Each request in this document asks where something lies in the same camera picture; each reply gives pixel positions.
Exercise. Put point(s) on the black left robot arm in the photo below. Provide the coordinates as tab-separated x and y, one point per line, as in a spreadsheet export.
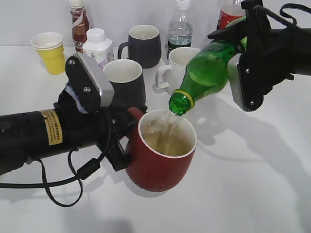
30	136

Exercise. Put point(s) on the white ceramic mug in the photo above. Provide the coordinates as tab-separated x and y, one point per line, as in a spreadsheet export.
169	77

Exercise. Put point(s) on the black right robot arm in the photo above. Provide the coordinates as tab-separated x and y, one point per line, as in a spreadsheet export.
301	50

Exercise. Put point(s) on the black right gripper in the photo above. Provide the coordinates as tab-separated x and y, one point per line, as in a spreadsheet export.
274	46

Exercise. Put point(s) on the white milk bottle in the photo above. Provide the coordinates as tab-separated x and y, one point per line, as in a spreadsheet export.
98	46

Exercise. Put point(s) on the cola bottle red label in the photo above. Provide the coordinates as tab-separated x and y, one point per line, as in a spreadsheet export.
230	12

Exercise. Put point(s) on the green soda bottle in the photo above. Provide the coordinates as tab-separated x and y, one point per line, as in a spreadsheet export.
206	74

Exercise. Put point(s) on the black front ceramic mug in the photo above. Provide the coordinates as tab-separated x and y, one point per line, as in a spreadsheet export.
126	77

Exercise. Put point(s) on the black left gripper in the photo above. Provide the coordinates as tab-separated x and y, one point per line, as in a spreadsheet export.
103	128

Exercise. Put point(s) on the brown tea bottle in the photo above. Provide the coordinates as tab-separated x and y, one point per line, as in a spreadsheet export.
80	24

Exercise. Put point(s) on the yellow paper cup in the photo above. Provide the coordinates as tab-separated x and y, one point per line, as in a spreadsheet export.
49	47

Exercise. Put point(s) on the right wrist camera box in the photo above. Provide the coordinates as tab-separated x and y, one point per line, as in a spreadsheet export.
247	84

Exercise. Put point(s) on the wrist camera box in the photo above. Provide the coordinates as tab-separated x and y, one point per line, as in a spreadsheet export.
87	84
247	84

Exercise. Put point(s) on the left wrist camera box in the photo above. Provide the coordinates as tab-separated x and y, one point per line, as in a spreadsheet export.
87	84

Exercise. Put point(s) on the black rear ceramic mug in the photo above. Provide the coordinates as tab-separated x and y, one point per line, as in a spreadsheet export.
144	45

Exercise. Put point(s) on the red ceramic mug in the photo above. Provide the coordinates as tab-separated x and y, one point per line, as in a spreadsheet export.
161	147

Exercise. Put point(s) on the black ceramic mug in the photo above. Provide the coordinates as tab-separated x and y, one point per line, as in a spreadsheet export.
126	77
144	45

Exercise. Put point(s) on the clear water bottle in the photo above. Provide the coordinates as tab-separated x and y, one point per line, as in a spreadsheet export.
180	27

